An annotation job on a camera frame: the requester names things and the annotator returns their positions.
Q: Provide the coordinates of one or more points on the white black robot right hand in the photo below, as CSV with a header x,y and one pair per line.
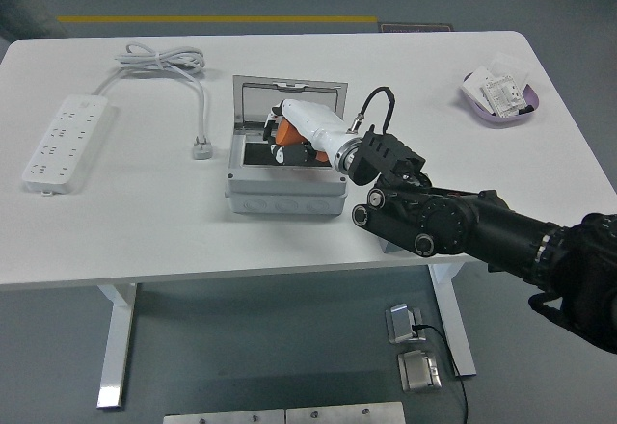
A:
x,y
318,123

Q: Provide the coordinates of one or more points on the orange cylinder battery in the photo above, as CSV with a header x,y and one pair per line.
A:
x,y
289,132

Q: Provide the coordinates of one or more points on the transparent grey-framed box lid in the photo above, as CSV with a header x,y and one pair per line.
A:
x,y
250,101

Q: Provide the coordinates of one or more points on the grey junction box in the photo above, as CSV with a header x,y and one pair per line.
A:
x,y
289,193

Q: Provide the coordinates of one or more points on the dark floor mat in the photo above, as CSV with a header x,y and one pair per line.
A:
x,y
417,28

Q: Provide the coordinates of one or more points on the grey block with round hole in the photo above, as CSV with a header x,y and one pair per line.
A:
x,y
389,246

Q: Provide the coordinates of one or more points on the purple tray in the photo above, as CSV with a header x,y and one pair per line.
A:
x,y
501,122

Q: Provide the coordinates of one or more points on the white printed socket panel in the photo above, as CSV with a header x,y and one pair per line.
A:
x,y
503,96

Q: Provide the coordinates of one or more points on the small black object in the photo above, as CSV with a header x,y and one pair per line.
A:
x,y
526,110

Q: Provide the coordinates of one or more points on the silver foot pedal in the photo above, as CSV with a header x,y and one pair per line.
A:
x,y
418,371
402,323

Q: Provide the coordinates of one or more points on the white power strip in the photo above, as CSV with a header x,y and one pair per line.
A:
x,y
62,144

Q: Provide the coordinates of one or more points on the grey metal plate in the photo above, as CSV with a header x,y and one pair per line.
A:
x,y
344,414
222,417

